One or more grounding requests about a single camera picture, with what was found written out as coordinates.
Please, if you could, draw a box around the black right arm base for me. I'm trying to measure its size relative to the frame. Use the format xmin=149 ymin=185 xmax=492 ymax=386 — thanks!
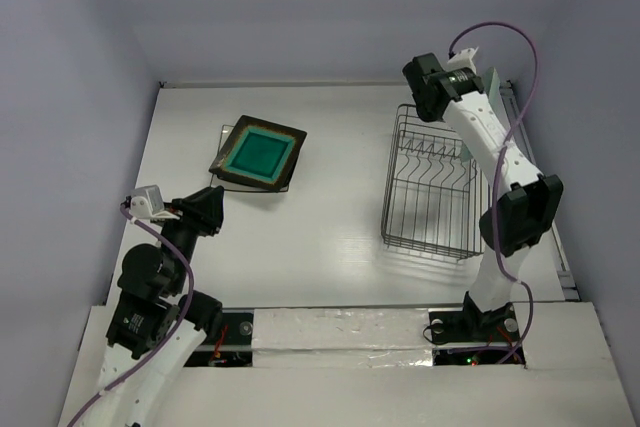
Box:
xmin=423 ymin=293 xmax=520 ymax=346

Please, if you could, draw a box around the pale green glass plate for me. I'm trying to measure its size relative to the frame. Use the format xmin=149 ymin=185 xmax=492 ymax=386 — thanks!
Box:
xmin=460 ymin=67 xmax=501 ymax=162

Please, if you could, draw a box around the white square plate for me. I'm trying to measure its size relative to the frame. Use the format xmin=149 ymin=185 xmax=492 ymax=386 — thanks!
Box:
xmin=210 ymin=124 xmax=273 ymax=194

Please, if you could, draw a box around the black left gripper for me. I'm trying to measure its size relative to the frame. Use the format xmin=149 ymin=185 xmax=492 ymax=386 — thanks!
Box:
xmin=157 ymin=183 xmax=225 ymax=290

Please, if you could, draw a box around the metal wire dish rack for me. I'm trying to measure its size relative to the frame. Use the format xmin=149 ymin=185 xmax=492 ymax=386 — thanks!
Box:
xmin=380 ymin=104 xmax=489 ymax=261

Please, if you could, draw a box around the black square plate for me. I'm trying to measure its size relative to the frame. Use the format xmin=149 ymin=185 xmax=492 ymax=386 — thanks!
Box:
xmin=209 ymin=115 xmax=307 ymax=192

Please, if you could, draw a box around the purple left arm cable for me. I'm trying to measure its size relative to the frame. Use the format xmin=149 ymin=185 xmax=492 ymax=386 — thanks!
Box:
xmin=67 ymin=204 xmax=195 ymax=427

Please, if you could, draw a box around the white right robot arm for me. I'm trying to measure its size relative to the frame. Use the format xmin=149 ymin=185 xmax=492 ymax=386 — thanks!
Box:
xmin=402 ymin=49 xmax=564 ymax=339

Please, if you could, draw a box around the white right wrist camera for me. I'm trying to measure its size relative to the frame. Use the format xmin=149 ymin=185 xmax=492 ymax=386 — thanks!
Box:
xmin=447 ymin=47 xmax=478 ymax=70

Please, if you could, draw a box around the white foam front block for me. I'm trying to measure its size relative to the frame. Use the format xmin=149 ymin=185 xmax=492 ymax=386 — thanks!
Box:
xmin=251 ymin=308 xmax=433 ymax=369

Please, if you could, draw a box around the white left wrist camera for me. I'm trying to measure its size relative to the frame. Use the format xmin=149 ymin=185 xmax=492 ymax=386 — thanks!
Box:
xmin=124 ymin=185 xmax=179 ymax=222

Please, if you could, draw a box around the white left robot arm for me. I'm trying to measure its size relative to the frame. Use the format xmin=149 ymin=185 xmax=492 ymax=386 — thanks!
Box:
xmin=77 ymin=185 xmax=225 ymax=426

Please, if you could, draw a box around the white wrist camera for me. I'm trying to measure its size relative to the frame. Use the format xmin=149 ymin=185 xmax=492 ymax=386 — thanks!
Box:
xmin=447 ymin=47 xmax=478 ymax=70
xmin=124 ymin=185 xmax=179 ymax=222

